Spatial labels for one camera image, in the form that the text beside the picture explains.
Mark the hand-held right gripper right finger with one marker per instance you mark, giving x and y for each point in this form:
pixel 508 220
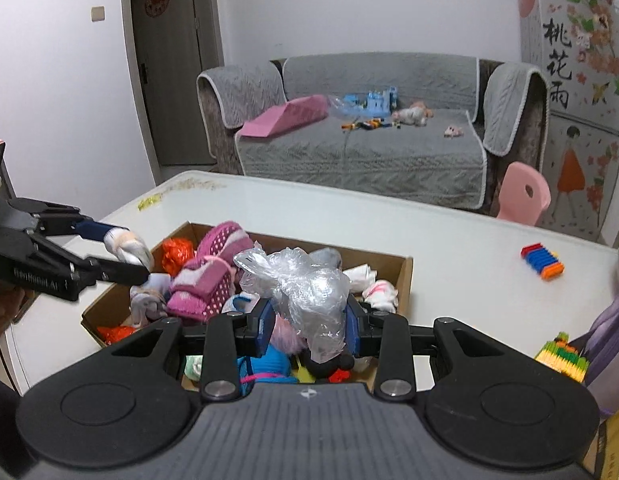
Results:
pixel 353 330

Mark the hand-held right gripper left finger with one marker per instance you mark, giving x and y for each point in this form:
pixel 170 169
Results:
pixel 265 330

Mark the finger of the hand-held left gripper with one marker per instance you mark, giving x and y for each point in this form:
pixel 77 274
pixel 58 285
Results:
pixel 119 272
pixel 92 230

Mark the white peach sock bundle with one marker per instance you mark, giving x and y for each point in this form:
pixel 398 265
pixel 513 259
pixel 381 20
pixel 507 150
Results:
pixel 129 247

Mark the pink plush with blue hat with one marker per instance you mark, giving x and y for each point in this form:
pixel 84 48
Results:
pixel 269 362

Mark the clear plastic bag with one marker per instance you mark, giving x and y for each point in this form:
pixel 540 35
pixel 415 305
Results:
pixel 299 290

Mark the brown cardboard box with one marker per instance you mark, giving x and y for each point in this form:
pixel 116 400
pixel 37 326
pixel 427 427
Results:
pixel 389 272

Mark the white desktop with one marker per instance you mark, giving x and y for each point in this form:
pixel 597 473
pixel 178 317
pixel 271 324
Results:
pixel 439 240

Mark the person's left hand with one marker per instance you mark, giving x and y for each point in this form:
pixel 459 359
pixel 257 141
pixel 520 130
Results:
pixel 2 310

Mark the white sock blue trim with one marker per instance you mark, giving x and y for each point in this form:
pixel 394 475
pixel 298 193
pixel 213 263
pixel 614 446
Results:
pixel 239 305

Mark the white sock pink print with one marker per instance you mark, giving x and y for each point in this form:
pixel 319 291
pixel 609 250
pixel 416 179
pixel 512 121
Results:
pixel 382 295

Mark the black mouse plush toy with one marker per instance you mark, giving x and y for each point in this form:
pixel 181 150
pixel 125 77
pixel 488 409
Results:
pixel 322 367

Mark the white plastic bag bundle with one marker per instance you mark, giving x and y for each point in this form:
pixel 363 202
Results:
pixel 362 275

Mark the orange bag bundle green band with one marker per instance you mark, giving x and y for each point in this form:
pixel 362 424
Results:
pixel 117 332

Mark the orange plastic bag bundle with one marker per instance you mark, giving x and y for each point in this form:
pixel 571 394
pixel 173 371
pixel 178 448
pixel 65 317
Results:
pixel 177 255

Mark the yellow plastic piece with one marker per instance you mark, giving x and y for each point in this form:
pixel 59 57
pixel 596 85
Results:
pixel 148 203

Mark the grey sock bundle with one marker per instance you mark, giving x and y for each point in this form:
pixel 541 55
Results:
pixel 327 257

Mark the pink fuzzy sock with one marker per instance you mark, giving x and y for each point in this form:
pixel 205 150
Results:
pixel 199 285
pixel 222 240

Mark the white bag bundle green band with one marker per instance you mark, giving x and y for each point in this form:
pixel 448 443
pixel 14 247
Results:
pixel 192 367

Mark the dark clothing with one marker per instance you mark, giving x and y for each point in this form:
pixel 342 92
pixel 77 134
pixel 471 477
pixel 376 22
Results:
pixel 2 425

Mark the dark grey door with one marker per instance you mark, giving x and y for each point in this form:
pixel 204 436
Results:
pixel 174 85

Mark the grey covered sofa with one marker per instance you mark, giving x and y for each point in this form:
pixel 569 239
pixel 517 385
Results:
pixel 389 160

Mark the red blue orange block toy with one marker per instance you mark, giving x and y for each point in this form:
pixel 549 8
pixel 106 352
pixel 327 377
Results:
pixel 539 260

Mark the scattered colourful toy blocks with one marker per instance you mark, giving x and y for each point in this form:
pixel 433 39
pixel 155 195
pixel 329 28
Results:
pixel 369 124

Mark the green yellow block toy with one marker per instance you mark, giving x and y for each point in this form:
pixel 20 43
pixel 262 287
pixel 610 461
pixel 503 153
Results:
pixel 564 357

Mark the pink plastic child chair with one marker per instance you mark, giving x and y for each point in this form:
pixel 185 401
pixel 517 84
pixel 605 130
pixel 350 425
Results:
pixel 519 195

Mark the small pink toy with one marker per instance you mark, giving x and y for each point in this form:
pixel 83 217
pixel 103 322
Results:
pixel 453 131

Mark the white pink plush toy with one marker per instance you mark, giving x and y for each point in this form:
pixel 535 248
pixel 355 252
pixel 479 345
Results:
pixel 414 115

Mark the blue toy castle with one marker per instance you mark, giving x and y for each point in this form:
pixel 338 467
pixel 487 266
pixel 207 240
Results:
pixel 377 102

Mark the red round door decoration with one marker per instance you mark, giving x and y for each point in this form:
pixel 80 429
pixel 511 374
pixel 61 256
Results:
pixel 157 0

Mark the purple plastic bag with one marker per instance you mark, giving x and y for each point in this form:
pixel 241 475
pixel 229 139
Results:
pixel 612 330

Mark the gold box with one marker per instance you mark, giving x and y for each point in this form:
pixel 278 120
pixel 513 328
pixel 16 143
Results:
pixel 614 450

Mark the beige light switch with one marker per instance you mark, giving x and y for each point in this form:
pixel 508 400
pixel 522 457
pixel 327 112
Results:
pixel 97 14

